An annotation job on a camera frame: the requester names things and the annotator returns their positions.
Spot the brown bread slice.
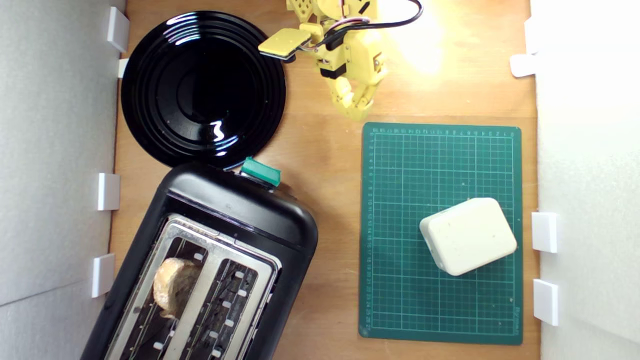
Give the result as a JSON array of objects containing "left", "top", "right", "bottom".
[{"left": 152, "top": 257, "right": 203, "bottom": 319}]

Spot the black two-slot toaster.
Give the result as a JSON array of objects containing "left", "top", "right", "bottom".
[{"left": 80, "top": 161, "right": 319, "bottom": 360}]

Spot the black plate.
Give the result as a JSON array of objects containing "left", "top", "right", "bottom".
[{"left": 120, "top": 10, "right": 287, "bottom": 169}]

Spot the white block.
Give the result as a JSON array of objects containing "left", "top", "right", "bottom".
[{"left": 419, "top": 197, "right": 518, "bottom": 277}]

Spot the green cutting mat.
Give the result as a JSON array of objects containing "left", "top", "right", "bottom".
[{"left": 358, "top": 122, "right": 524, "bottom": 346}]

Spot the yellow wrist camera mount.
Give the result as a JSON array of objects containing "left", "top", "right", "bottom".
[{"left": 258, "top": 27, "right": 312, "bottom": 62}]

